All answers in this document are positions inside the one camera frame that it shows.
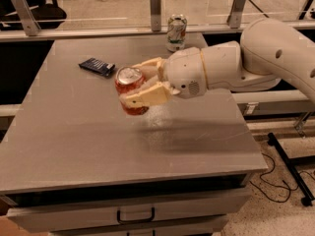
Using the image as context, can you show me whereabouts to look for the grey drawer with black handle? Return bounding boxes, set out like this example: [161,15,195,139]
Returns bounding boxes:
[7,187,251,232]

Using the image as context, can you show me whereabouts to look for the black floor stand base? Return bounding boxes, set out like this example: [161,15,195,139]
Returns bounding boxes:
[268,133,315,207]

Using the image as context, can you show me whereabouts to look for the red coke can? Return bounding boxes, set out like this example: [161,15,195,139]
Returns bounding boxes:
[115,67,149,115]

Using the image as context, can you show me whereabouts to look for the left metal railing bracket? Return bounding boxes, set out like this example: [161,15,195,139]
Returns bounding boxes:
[11,0,40,36]

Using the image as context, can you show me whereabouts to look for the metal railing bracket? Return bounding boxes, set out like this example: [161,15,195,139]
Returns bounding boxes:
[150,0,161,31]
[11,0,40,36]
[227,0,246,29]

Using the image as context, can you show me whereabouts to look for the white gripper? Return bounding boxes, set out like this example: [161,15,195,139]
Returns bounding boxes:
[119,47,207,108]

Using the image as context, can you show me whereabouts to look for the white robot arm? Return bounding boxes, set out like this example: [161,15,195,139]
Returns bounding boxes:
[119,19,315,108]

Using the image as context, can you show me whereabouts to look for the white green soda can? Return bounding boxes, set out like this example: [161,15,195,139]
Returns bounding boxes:
[166,15,187,52]

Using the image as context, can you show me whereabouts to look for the black cable on floor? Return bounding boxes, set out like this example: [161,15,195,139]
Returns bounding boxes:
[249,152,315,204]

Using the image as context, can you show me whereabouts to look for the right metal railing bracket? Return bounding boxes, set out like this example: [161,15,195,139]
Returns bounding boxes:
[227,0,246,29]

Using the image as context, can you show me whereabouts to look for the middle metal railing bracket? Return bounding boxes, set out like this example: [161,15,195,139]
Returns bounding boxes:
[150,0,161,31]

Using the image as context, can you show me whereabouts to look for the black office chair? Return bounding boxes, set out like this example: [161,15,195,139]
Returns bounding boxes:
[0,0,67,30]

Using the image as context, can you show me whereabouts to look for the dark blue rxbar wrapper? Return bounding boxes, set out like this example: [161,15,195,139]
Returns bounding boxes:
[79,58,115,77]

